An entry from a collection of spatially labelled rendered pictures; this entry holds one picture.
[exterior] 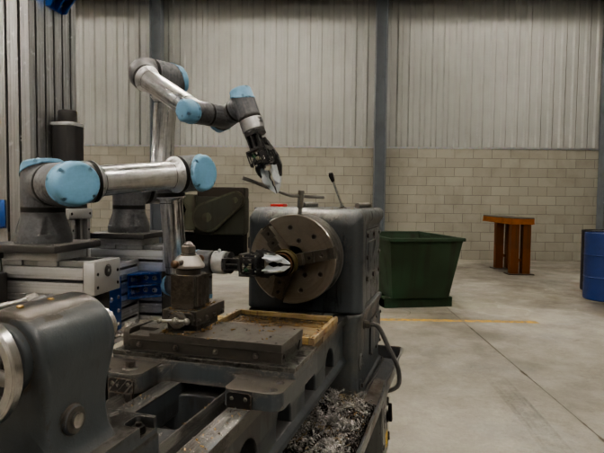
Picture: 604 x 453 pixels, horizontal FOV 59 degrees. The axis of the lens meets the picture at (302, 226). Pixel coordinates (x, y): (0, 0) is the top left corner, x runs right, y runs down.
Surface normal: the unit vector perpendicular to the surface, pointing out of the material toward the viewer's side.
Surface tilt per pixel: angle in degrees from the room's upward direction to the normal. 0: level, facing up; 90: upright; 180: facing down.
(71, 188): 91
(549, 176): 90
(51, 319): 44
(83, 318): 51
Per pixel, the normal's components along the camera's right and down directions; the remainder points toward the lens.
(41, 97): 0.99, 0.02
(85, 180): 0.67, 0.06
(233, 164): -0.03, 0.05
